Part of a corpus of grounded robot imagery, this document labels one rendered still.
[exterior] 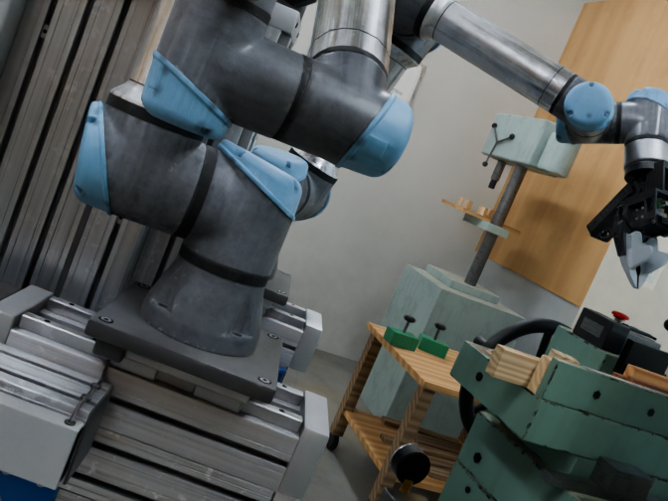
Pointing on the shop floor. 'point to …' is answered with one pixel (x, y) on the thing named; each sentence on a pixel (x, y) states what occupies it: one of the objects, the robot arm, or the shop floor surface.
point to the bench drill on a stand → (405, 292)
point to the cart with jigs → (422, 371)
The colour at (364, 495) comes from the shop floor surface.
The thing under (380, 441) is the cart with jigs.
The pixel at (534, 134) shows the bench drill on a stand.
